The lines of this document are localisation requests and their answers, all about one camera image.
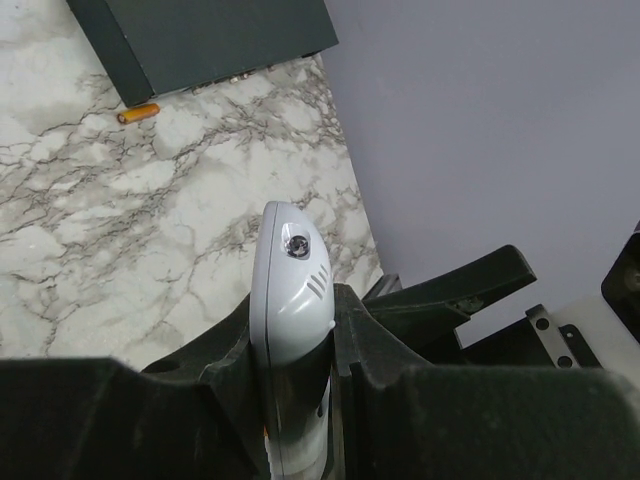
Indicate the dark green flat electronics box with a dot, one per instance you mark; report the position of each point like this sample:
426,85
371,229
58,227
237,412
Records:
150,48

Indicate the orange AA battery near box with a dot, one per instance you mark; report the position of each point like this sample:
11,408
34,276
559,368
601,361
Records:
138,113

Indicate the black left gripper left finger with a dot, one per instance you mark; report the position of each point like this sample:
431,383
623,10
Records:
193,414

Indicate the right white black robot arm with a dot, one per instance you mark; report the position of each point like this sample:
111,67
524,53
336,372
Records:
599,332

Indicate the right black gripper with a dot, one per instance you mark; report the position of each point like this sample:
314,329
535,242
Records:
421,314

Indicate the white remote control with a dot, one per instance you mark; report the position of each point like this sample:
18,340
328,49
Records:
291,319

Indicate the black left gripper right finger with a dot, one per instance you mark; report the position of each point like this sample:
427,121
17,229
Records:
396,416

